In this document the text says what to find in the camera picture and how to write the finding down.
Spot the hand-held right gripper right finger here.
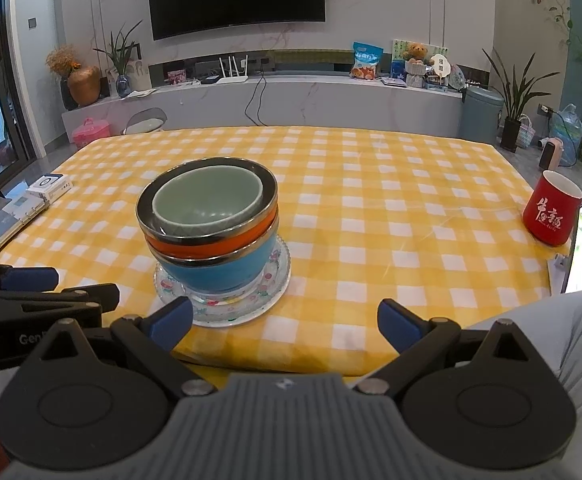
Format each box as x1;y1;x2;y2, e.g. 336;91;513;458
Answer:
355;298;554;397

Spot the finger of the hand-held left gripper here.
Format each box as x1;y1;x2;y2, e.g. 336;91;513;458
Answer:
0;284;122;333
0;259;60;292

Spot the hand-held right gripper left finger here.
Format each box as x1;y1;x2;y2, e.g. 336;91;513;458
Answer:
21;296;218;402

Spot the large floral glass plate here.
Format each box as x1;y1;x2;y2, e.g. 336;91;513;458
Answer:
153;240;292;329

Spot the blue steel bowl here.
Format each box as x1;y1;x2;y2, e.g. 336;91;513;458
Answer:
146;230;282;297

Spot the orange steel bowl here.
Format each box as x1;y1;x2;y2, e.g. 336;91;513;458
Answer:
136;157;279;262

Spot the small white floral plate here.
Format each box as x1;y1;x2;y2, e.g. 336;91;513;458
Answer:
168;247;284;313

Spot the pale green ceramic bowl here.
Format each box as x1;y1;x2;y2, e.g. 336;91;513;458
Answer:
152;166;264;238

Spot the white box with blue circle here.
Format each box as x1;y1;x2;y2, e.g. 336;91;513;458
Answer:
26;173;74;203

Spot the yellow checkered tablecloth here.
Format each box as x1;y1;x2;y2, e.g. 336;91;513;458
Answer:
0;126;572;377

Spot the phone stand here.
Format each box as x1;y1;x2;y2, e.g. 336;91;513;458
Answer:
547;252;572;295

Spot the person's grey trouser leg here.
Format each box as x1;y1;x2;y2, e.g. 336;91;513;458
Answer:
463;285;582;461

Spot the red mug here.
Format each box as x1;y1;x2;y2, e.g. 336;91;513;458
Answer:
522;170;582;247

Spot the gold vase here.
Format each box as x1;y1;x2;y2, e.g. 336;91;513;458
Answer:
67;65;102;107

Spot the blue vase with plant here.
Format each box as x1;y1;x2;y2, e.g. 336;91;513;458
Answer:
93;20;144;99

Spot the dried flower bouquet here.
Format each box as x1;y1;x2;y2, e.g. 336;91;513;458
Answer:
46;44;82;78

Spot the grey-blue trash bin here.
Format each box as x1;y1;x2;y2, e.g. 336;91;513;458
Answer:
458;86;504;145

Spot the potted long-leaf plant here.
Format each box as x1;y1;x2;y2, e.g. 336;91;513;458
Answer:
482;47;562;153

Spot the small pink heater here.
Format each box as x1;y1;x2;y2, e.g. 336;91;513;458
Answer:
539;140;562;172

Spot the woven basket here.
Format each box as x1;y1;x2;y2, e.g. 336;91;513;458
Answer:
517;114;536;150

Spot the marble television console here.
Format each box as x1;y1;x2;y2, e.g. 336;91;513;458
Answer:
62;50;464;141

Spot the white router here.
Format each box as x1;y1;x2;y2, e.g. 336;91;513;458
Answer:
216;55;250;84

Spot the large water bottle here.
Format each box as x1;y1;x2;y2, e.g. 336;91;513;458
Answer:
548;104;582;167

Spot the white hand fan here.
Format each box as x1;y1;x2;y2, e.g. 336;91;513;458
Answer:
428;54;456;83

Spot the blue snack bag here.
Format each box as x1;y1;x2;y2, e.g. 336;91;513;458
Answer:
349;42;385;82

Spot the green picture book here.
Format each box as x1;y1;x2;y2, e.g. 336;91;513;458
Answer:
392;39;422;80

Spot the teddy bear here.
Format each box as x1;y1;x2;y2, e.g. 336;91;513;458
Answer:
403;42;429;67

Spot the hanging ivy vine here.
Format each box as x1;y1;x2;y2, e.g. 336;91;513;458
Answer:
503;0;574;46

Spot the white ring binder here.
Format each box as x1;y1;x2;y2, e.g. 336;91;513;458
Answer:
0;194;50;262

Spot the black cable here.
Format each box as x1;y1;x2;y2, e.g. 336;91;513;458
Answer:
243;72;269;126

